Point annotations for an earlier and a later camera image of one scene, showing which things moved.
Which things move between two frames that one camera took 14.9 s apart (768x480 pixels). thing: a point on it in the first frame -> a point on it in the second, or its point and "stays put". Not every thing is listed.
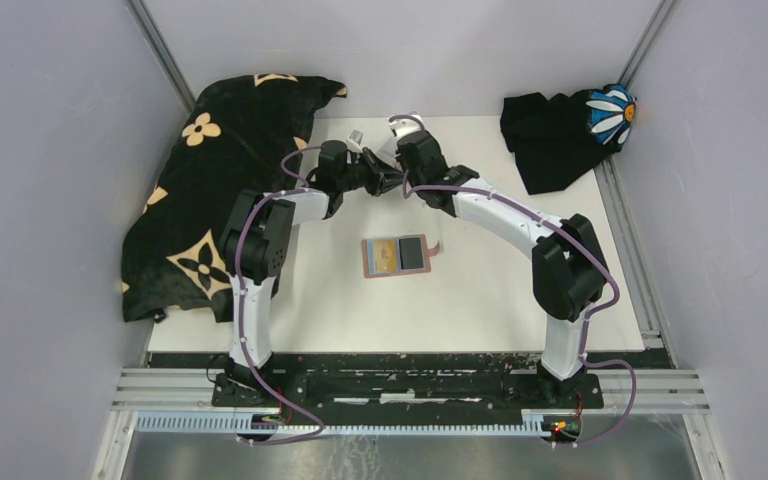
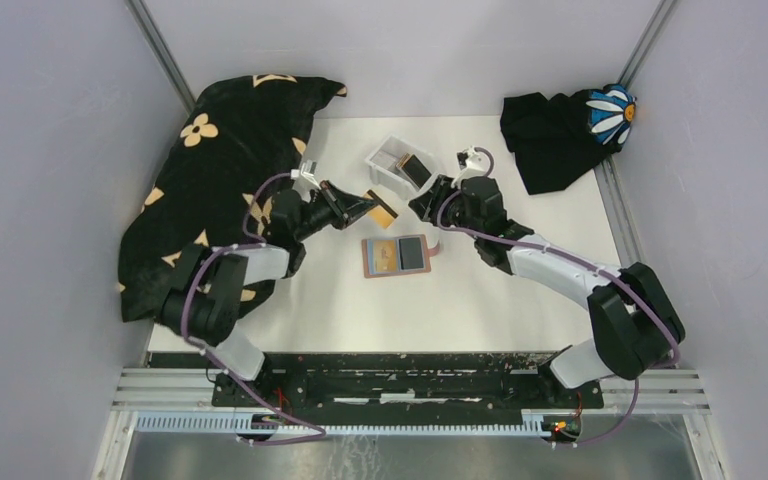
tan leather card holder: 402,255 stays put
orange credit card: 385,252 stays put
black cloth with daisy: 557,139 stays put
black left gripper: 383,176 -> 343,207
